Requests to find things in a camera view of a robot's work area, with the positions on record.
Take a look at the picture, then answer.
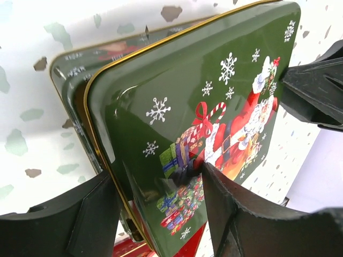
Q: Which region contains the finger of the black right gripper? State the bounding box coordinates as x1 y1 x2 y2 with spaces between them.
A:
280 40 342 132

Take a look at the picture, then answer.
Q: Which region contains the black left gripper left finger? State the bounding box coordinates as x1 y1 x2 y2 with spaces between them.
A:
1 172 120 257

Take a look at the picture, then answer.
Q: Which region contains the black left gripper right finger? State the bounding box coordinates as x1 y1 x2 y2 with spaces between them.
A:
202 163 342 256

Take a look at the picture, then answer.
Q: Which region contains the green tin lid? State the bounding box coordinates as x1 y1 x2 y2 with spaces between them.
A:
84 1 301 256

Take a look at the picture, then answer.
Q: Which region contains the green cookie tin box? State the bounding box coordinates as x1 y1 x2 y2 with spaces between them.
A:
50 19 211 244

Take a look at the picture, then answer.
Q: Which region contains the red lacquer tray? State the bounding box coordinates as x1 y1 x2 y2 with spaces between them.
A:
112 222 207 257

